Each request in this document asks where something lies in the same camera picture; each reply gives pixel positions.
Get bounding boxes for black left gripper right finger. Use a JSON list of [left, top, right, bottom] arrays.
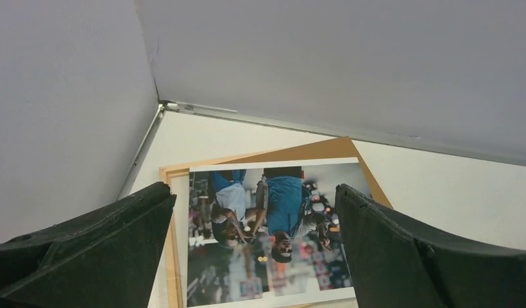
[[335, 184, 526, 307]]

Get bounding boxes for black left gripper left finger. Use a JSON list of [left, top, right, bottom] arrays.
[[0, 182, 176, 308]]

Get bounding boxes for light wooden picture frame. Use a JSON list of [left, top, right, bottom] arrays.
[[159, 151, 273, 308]]

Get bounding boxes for colour printed photo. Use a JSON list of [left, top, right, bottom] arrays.
[[185, 157, 371, 307]]

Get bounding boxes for brown frame backing board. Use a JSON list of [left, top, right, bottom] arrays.
[[216, 137, 393, 209]]

